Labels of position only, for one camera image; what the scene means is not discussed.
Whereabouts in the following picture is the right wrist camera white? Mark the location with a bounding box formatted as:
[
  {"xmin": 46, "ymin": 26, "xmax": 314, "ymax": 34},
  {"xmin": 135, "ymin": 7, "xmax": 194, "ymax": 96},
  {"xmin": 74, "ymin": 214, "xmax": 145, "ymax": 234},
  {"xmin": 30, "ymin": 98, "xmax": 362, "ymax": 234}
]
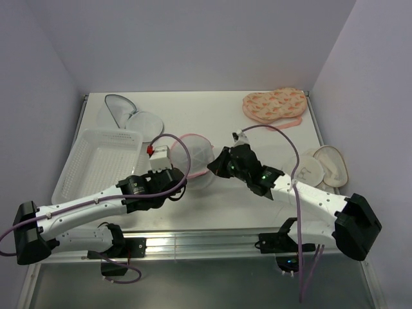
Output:
[{"xmin": 232, "ymin": 129, "xmax": 249, "ymax": 147}]

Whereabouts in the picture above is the pink trimmed mesh laundry bag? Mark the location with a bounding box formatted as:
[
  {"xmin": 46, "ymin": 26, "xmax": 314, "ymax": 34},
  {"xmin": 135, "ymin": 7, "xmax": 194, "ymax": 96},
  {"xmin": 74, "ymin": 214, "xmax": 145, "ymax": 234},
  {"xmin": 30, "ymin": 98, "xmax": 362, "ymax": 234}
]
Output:
[{"xmin": 170, "ymin": 133, "xmax": 215, "ymax": 191}]

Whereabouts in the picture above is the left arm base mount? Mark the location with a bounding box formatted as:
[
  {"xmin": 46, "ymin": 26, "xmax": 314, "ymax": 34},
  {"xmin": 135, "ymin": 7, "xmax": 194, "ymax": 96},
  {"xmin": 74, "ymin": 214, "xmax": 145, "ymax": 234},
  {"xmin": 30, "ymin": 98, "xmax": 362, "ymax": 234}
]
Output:
[{"xmin": 86, "ymin": 238, "xmax": 146, "ymax": 277}]

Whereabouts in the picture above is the white plastic basket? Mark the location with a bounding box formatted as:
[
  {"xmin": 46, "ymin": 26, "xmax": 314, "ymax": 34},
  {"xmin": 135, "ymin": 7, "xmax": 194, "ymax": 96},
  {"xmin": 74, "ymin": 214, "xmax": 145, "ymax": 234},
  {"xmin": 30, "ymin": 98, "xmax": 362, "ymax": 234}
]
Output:
[{"xmin": 51, "ymin": 128, "xmax": 143, "ymax": 204}]

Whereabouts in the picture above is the aluminium frame rail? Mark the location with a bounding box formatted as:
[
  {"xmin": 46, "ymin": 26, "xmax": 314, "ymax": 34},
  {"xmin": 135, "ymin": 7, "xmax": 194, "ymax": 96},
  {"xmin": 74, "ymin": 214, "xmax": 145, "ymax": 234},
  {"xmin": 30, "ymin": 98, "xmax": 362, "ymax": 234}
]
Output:
[{"xmin": 32, "ymin": 227, "xmax": 370, "ymax": 263}]

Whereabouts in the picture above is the grey trimmed mesh laundry bag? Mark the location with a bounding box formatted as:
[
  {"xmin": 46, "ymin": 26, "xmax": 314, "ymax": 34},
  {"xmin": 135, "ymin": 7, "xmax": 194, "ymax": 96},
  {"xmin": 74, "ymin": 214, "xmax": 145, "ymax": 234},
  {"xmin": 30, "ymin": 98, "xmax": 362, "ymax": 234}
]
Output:
[{"xmin": 96, "ymin": 94, "xmax": 164, "ymax": 143}]

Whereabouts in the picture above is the beige trimmed mesh laundry bag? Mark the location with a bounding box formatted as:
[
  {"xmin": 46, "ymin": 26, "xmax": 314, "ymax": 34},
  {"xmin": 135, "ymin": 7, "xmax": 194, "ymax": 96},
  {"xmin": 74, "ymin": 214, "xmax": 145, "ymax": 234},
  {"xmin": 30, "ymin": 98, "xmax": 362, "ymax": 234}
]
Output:
[{"xmin": 294, "ymin": 145, "xmax": 349, "ymax": 190}]

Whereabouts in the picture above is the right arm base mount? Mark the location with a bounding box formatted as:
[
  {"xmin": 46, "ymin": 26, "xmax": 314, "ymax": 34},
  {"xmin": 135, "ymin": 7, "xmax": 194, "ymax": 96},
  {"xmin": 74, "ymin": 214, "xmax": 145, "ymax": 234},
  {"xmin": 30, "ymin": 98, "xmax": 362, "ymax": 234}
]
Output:
[{"xmin": 254, "ymin": 232, "xmax": 299, "ymax": 272}]

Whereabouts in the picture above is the peach floral bra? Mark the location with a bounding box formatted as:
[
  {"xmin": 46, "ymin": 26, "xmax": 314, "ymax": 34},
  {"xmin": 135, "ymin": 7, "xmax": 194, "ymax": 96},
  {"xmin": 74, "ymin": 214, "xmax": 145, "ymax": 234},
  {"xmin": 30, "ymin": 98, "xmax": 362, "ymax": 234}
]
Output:
[{"xmin": 242, "ymin": 87, "xmax": 308, "ymax": 130}]

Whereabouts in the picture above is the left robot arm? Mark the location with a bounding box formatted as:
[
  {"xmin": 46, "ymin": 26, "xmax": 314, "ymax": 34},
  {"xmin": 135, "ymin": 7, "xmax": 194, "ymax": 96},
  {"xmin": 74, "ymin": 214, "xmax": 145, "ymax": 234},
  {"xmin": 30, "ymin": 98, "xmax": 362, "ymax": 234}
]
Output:
[{"xmin": 13, "ymin": 168, "xmax": 187, "ymax": 265}]

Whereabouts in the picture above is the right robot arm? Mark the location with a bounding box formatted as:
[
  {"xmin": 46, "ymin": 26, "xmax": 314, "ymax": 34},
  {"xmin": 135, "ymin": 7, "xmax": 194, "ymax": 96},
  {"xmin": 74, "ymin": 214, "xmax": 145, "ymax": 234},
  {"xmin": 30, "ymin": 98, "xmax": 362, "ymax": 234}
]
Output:
[{"xmin": 207, "ymin": 144, "xmax": 382, "ymax": 261}]

